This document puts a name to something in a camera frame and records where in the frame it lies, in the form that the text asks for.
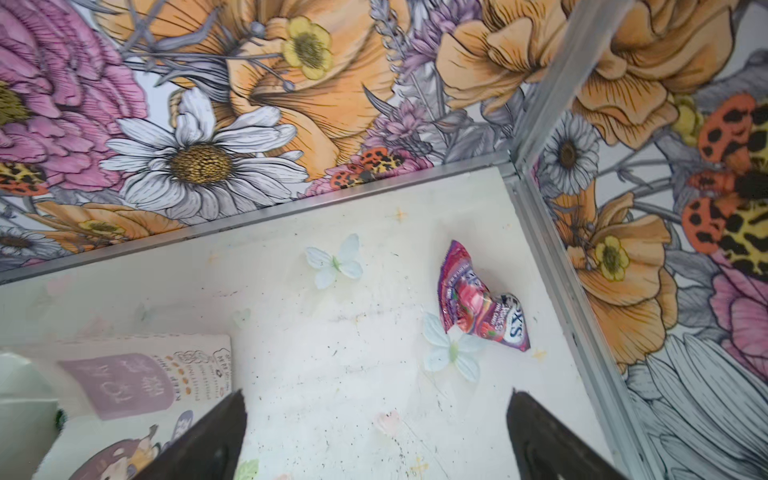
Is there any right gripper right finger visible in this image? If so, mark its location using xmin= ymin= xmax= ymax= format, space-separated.
xmin=506 ymin=390 xmax=623 ymax=480

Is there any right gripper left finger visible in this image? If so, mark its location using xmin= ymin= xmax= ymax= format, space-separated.
xmin=136 ymin=390 xmax=247 ymax=480

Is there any white patterned paper bag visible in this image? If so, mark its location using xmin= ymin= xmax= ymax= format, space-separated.
xmin=1 ymin=334 xmax=233 ymax=479

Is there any pink purple snack packet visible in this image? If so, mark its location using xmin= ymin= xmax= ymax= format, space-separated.
xmin=437 ymin=240 xmax=530 ymax=352

